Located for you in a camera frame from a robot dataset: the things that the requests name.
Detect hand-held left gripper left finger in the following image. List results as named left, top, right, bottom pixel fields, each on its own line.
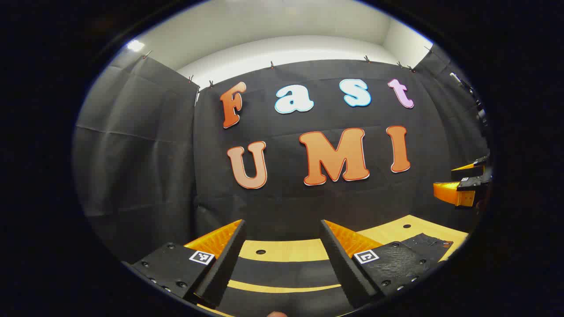
left=121, top=219, right=247, bottom=309

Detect dark tripod stand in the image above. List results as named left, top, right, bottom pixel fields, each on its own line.
left=449, top=72, right=489, bottom=133

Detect dark denim jeans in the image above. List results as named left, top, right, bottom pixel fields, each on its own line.
left=218, top=232, right=454, bottom=317

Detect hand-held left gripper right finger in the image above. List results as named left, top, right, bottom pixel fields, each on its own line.
left=320, top=219, right=438, bottom=310

